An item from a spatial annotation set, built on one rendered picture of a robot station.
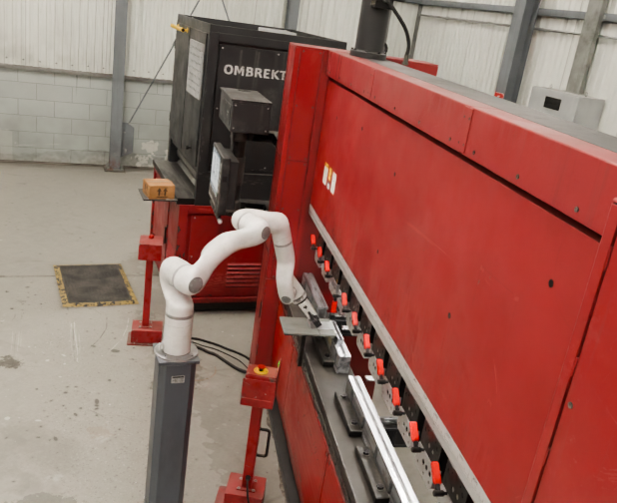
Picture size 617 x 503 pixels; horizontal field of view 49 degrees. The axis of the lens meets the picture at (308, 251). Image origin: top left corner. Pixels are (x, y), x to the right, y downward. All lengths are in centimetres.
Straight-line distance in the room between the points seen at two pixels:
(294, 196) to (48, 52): 625
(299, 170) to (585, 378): 309
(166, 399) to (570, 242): 204
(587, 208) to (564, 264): 15
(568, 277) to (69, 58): 877
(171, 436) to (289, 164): 172
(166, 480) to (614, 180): 252
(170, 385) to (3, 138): 731
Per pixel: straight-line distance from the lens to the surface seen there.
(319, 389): 317
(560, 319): 156
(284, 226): 310
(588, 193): 148
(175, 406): 313
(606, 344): 109
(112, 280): 623
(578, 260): 152
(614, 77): 787
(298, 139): 400
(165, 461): 329
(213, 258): 291
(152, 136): 1010
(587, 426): 113
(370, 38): 367
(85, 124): 998
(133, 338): 519
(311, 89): 396
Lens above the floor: 249
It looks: 19 degrees down
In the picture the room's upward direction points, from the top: 9 degrees clockwise
